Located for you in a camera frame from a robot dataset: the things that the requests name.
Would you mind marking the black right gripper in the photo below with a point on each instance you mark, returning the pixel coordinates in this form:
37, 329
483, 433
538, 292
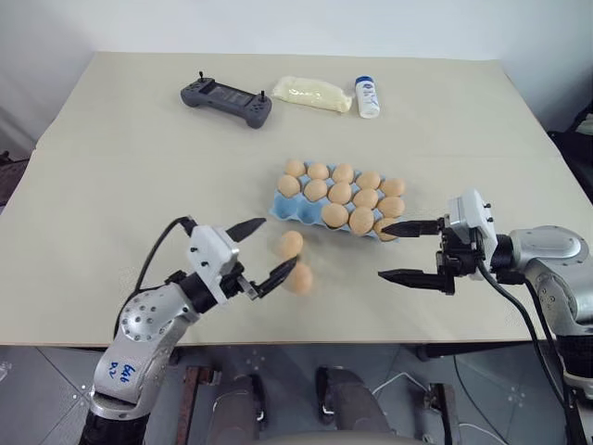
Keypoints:
456, 252

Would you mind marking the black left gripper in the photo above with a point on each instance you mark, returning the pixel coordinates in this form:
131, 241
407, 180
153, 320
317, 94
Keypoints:
234, 280

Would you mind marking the brown egg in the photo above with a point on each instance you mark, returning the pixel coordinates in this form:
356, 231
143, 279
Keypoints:
365, 198
288, 185
294, 168
318, 171
334, 215
384, 234
316, 190
369, 180
343, 173
340, 193
302, 279
393, 187
362, 220
290, 245
391, 207

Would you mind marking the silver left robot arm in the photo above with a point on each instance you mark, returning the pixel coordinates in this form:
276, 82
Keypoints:
139, 334

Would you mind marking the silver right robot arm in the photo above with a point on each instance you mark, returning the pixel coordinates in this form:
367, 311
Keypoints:
551, 259

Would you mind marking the blue egg carton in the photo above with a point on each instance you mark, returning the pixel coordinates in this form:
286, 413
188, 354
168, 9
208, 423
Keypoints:
296, 211

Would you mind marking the grey handheld remote controller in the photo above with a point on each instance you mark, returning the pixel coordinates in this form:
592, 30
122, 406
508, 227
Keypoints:
227, 99

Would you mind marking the dark rounded shape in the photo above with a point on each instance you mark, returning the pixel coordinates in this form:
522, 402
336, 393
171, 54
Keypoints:
352, 408
241, 412

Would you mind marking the rusty metal stand bar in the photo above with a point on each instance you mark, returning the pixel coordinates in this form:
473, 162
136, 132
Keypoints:
192, 403
445, 412

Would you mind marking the white plastic bottle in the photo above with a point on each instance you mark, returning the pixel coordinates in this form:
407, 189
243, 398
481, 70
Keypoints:
367, 98

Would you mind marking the clear bag of white powder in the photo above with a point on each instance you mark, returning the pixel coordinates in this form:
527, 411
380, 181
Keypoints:
310, 92

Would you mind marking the dark bag in background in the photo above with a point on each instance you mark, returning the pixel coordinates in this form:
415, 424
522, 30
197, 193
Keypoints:
574, 153

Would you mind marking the dark object beside table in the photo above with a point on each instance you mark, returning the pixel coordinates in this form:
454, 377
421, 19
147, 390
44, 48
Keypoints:
11, 178

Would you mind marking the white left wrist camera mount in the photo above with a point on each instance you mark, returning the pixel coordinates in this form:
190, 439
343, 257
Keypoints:
210, 250

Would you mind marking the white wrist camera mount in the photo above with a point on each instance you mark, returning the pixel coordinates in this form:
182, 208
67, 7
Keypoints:
470, 213
210, 250

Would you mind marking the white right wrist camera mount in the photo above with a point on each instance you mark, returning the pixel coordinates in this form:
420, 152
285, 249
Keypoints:
470, 213

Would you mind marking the black table frame bar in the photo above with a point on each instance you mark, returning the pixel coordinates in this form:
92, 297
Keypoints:
486, 351

